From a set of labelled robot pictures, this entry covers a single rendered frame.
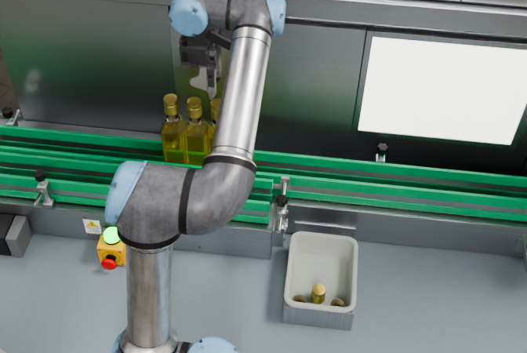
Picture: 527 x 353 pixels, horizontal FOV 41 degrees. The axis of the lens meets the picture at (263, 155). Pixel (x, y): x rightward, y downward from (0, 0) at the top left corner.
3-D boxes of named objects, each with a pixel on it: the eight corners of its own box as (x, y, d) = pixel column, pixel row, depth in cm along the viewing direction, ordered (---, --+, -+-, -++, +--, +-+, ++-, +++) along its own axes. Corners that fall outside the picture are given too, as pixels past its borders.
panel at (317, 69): (513, 141, 189) (554, 39, 164) (514, 150, 187) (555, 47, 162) (179, 109, 195) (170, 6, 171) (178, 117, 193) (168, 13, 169)
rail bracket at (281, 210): (289, 197, 187) (292, 165, 178) (283, 249, 176) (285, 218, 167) (278, 196, 187) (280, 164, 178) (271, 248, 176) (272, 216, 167)
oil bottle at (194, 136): (212, 171, 194) (208, 114, 178) (208, 187, 190) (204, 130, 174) (191, 169, 194) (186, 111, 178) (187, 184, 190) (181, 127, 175)
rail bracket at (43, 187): (59, 203, 186) (49, 169, 176) (49, 226, 181) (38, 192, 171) (44, 201, 186) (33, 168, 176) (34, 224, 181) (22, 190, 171)
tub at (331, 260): (354, 256, 191) (358, 236, 184) (351, 330, 175) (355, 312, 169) (290, 249, 192) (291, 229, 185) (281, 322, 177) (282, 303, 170)
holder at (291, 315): (354, 241, 194) (357, 223, 189) (350, 330, 176) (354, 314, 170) (292, 234, 196) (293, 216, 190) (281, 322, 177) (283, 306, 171)
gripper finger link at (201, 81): (191, 96, 167) (190, 60, 162) (216, 99, 166) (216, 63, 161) (188, 103, 164) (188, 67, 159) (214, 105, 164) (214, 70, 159)
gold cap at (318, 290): (324, 305, 178) (325, 296, 175) (310, 303, 179) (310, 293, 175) (325, 293, 181) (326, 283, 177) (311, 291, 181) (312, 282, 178)
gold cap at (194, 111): (203, 110, 176) (202, 96, 172) (200, 119, 173) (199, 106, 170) (189, 108, 176) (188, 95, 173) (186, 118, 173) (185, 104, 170)
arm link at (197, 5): (223, 10, 132) (233, -23, 139) (164, 3, 132) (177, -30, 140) (223, 44, 138) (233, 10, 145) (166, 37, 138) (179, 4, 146)
